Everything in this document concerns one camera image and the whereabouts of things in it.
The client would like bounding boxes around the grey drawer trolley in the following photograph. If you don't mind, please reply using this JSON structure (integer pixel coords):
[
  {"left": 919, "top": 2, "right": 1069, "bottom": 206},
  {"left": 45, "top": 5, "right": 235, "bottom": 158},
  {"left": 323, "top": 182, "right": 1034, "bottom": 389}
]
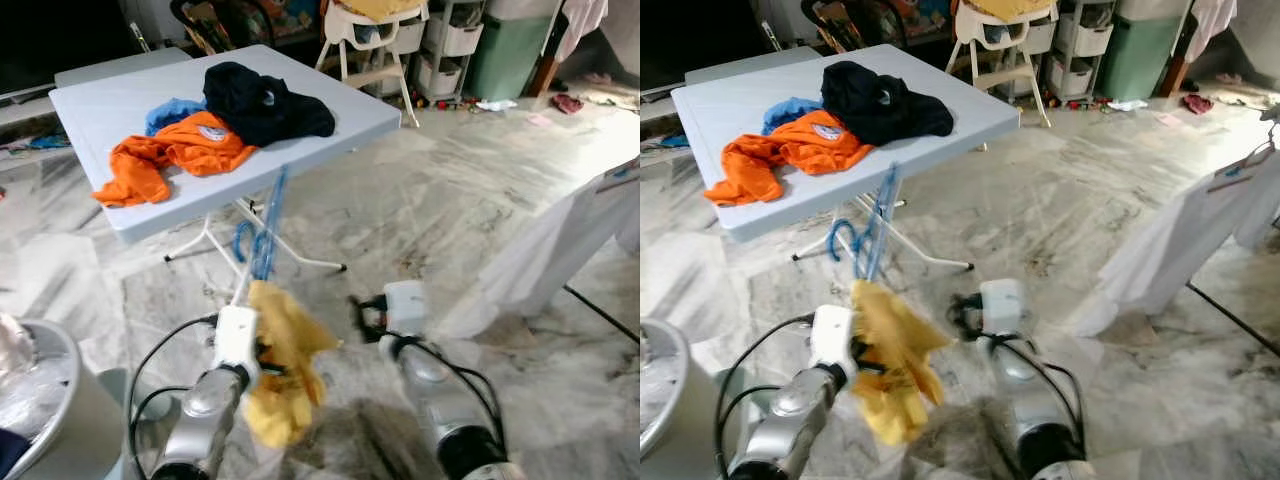
[
  {"left": 417, "top": 0, "right": 487, "bottom": 101},
  {"left": 1048, "top": 0, "right": 1117, "bottom": 99}
]

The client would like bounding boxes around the white shirt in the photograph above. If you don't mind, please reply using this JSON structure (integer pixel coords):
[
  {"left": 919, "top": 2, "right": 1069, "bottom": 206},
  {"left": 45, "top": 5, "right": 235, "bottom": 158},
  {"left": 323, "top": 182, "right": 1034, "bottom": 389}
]
[
  {"left": 438, "top": 165, "right": 640, "bottom": 338},
  {"left": 1068, "top": 150, "right": 1280, "bottom": 338}
]

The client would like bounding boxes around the dark navy garment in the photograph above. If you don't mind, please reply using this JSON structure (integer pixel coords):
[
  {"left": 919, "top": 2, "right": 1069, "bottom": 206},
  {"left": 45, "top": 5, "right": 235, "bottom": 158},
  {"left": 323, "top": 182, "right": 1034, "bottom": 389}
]
[{"left": 0, "top": 430, "right": 28, "bottom": 477}]

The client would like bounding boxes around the grey plastic bench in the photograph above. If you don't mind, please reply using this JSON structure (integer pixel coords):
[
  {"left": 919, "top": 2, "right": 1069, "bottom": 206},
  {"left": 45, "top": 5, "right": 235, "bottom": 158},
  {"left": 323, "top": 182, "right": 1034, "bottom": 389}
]
[
  {"left": 55, "top": 45, "right": 193, "bottom": 88},
  {"left": 685, "top": 45, "right": 818, "bottom": 88}
]

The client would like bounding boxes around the pink brown hanger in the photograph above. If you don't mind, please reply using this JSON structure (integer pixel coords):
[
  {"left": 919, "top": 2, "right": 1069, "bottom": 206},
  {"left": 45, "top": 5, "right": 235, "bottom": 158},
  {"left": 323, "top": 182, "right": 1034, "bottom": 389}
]
[
  {"left": 1205, "top": 135, "right": 1280, "bottom": 193},
  {"left": 598, "top": 160, "right": 640, "bottom": 193}
]

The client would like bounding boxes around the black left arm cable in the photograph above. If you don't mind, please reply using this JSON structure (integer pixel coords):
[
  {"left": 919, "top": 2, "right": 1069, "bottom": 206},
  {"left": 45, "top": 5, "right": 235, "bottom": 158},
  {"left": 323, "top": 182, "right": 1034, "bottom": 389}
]
[
  {"left": 127, "top": 314, "right": 221, "bottom": 480},
  {"left": 712, "top": 314, "right": 817, "bottom": 480}
]

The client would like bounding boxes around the white tv cabinet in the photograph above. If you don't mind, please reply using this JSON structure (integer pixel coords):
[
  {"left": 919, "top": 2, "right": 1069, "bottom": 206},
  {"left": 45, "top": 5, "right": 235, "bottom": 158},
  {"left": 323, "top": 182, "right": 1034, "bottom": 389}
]
[
  {"left": 640, "top": 85, "right": 693, "bottom": 169},
  {"left": 0, "top": 85, "right": 73, "bottom": 169}
]

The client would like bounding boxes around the yellow seat cushion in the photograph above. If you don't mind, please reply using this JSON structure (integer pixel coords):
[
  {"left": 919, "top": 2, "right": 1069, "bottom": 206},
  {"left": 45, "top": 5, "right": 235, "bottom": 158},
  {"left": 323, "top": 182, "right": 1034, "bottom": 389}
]
[
  {"left": 345, "top": 0, "right": 426, "bottom": 21},
  {"left": 972, "top": 0, "right": 1053, "bottom": 21}
]

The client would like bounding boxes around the clear plastic bag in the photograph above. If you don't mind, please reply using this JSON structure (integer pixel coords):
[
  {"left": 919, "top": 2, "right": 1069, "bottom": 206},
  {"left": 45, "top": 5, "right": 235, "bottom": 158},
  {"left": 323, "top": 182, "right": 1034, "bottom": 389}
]
[{"left": 0, "top": 325, "right": 63, "bottom": 433}]

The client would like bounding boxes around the orange shirt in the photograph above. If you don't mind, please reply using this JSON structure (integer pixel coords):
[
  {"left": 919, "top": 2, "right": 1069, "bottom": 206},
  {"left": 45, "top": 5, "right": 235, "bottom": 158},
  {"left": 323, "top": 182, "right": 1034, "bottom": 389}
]
[
  {"left": 92, "top": 111, "right": 258, "bottom": 209},
  {"left": 702, "top": 110, "right": 874, "bottom": 209}
]

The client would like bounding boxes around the white baby high chair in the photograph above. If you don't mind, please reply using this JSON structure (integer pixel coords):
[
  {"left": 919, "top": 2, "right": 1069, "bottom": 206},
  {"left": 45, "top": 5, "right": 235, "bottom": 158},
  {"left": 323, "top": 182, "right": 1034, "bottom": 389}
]
[
  {"left": 315, "top": 0, "right": 432, "bottom": 127},
  {"left": 945, "top": 0, "right": 1062, "bottom": 127}
]

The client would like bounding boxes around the grey folding table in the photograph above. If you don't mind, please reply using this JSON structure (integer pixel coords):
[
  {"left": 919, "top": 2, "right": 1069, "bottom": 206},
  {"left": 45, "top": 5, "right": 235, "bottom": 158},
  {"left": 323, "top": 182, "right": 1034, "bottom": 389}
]
[
  {"left": 670, "top": 43, "right": 1021, "bottom": 274},
  {"left": 48, "top": 43, "right": 403, "bottom": 274}
]

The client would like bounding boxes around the grey laundry basket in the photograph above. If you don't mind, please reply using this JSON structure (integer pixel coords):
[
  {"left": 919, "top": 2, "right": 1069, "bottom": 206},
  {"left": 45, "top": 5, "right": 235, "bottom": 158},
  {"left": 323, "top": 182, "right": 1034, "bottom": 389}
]
[
  {"left": 0, "top": 315, "right": 136, "bottom": 480},
  {"left": 640, "top": 318, "right": 736, "bottom": 473}
]

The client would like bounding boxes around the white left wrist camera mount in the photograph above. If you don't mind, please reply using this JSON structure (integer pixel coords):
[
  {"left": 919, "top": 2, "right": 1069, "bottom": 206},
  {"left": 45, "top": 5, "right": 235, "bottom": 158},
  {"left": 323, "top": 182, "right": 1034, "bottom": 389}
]
[
  {"left": 213, "top": 305, "right": 262, "bottom": 373},
  {"left": 810, "top": 305, "right": 858, "bottom": 378}
]

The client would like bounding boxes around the green plastic bin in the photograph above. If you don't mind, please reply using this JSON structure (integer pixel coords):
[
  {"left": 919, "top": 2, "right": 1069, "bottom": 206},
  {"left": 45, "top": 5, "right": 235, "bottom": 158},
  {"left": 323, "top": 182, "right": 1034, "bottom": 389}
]
[
  {"left": 1098, "top": 10, "right": 1193, "bottom": 101},
  {"left": 465, "top": 10, "right": 563, "bottom": 101}
]

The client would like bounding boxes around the blue plastic hanger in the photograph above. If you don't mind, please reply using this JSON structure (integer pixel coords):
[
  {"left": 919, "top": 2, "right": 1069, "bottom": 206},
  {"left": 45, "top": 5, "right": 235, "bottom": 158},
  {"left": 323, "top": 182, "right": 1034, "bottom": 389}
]
[
  {"left": 825, "top": 165, "right": 902, "bottom": 285},
  {"left": 232, "top": 165, "right": 292, "bottom": 288}
]

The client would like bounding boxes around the blue garment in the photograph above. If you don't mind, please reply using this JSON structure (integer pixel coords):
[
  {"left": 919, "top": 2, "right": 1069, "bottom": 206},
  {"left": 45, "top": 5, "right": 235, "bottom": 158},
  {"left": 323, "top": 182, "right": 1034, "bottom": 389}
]
[
  {"left": 145, "top": 97, "right": 208, "bottom": 137},
  {"left": 762, "top": 97, "right": 827, "bottom": 137}
]

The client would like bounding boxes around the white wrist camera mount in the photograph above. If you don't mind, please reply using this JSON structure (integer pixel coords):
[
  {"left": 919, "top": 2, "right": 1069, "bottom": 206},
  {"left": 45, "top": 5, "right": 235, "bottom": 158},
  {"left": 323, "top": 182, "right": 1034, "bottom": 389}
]
[
  {"left": 810, "top": 305, "right": 858, "bottom": 378},
  {"left": 978, "top": 278, "right": 1028, "bottom": 337},
  {"left": 383, "top": 280, "right": 431, "bottom": 338},
  {"left": 213, "top": 305, "right": 262, "bottom": 373}
]

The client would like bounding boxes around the pink hanging garment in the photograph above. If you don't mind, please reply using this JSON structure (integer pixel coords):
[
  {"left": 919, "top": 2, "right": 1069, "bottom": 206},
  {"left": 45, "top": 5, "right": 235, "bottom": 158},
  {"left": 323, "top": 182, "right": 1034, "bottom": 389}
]
[
  {"left": 1185, "top": 0, "right": 1240, "bottom": 61},
  {"left": 555, "top": 0, "right": 610, "bottom": 61}
]

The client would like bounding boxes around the black television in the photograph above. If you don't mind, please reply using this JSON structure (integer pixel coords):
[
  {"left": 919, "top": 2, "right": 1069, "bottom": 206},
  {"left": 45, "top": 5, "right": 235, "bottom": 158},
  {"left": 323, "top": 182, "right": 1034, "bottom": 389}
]
[
  {"left": 640, "top": 0, "right": 768, "bottom": 96},
  {"left": 0, "top": 0, "right": 133, "bottom": 96}
]

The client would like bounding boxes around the black garment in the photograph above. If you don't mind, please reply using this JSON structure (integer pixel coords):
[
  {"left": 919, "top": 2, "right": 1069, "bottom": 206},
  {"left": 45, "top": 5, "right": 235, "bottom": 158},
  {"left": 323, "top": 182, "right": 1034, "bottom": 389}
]
[
  {"left": 822, "top": 60, "right": 957, "bottom": 149},
  {"left": 203, "top": 61, "right": 337, "bottom": 149}
]

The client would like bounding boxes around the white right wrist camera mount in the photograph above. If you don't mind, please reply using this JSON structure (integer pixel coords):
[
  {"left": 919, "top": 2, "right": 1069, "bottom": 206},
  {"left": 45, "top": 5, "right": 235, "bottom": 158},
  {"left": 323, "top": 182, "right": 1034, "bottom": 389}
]
[
  {"left": 978, "top": 278, "right": 1028, "bottom": 337},
  {"left": 383, "top": 280, "right": 431, "bottom": 338}
]

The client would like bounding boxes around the white fabric cover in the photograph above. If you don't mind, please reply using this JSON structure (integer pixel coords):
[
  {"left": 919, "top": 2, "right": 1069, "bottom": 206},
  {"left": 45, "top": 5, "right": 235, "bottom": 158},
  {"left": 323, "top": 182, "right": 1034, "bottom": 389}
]
[
  {"left": 490, "top": 0, "right": 567, "bottom": 21},
  {"left": 1120, "top": 0, "right": 1197, "bottom": 21}
]

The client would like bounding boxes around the yellow shirt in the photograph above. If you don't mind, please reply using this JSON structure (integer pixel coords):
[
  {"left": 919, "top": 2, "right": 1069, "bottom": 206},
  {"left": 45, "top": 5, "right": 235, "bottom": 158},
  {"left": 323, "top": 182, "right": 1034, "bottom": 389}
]
[
  {"left": 850, "top": 280, "right": 952, "bottom": 447},
  {"left": 240, "top": 280, "right": 342, "bottom": 449}
]

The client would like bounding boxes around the black folded stroller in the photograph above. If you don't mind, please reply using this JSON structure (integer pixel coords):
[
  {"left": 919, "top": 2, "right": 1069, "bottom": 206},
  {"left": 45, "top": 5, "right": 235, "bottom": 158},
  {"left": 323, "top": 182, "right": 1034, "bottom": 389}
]
[
  {"left": 170, "top": 0, "right": 283, "bottom": 53},
  {"left": 800, "top": 0, "right": 913, "bottom": 53}
]

